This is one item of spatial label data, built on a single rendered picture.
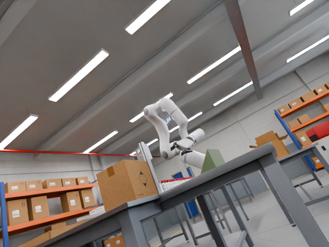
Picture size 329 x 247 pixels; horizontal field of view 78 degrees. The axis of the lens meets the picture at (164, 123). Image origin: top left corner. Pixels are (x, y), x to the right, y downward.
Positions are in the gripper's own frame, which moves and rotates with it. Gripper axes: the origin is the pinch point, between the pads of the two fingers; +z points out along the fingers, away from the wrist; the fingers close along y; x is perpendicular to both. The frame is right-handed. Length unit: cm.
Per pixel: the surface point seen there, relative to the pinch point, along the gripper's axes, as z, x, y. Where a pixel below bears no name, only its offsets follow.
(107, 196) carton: 48, -16, 17
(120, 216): 63, 11, -18
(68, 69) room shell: -84, -7, 320
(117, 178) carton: 40.4, -6.1, 16.3
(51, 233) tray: 83, -11, 16
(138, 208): 54, 8, -19
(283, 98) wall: -822, -227, 66
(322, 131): -536, -196, -90
